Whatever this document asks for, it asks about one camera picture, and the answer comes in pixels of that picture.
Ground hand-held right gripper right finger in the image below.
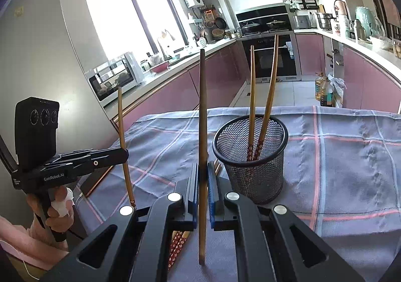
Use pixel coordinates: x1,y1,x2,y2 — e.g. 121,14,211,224
207,169,365,282

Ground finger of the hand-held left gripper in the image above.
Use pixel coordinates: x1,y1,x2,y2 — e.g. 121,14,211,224
44,148,130,177

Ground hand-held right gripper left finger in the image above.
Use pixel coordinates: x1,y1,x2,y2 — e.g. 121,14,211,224
41,172,200,282

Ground black mesh utensil holder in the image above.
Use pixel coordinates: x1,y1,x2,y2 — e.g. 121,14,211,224
212,115,289,205

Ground person's left forearm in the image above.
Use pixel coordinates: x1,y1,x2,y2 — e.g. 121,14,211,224
0,216,70,270

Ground person's left hand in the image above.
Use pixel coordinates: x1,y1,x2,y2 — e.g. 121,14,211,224
27,188,76,234

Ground grey refrigerator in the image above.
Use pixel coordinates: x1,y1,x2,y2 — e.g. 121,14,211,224
0,0,126,176

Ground white countertop oven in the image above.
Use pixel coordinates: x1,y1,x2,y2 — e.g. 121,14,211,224
84,51,145,102

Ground pink basin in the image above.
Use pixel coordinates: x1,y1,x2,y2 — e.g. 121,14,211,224
150,61,170,73

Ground pink lower cabinets long run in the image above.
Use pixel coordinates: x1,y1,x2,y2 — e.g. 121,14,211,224
103,39,251,132

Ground sink faucet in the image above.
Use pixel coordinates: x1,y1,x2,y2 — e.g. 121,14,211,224
157,30,176,60

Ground blue plaid tablecloth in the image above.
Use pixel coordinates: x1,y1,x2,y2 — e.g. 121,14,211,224
75,106,401,282

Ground kitchen window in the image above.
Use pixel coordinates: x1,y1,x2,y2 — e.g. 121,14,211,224
82,0,188,61

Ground black built-in oven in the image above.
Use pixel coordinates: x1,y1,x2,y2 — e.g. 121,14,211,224
249,33,298,82

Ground cooking oil bottles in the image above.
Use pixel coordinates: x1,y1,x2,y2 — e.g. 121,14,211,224
320,77,334,108

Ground yellow cooking oil bottle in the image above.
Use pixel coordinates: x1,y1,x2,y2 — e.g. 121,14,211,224
314,73,329,101

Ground clear plastic bag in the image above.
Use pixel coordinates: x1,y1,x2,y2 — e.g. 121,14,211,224
329,73,346,98

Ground black wok with lid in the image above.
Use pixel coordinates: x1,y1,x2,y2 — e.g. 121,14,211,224
241,20,261,35

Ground pot with glass lid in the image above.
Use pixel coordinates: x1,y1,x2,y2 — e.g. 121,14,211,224
266,20,286,32

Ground black range hood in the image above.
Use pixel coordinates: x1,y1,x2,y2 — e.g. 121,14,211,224
236,4,290,32

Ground pink lower cabinets short run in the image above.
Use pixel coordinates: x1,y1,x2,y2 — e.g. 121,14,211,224
296,33,401,114

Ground silver box appliance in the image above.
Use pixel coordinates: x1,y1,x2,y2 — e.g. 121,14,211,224
293,15,311,29

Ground steel stock pot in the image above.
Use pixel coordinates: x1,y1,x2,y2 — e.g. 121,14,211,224
316,12,333,30

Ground pink thermos jug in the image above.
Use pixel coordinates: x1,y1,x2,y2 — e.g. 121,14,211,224
334,0,350,29

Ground teal mesh food cover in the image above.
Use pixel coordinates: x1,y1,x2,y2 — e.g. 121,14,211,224
355,6,384,40

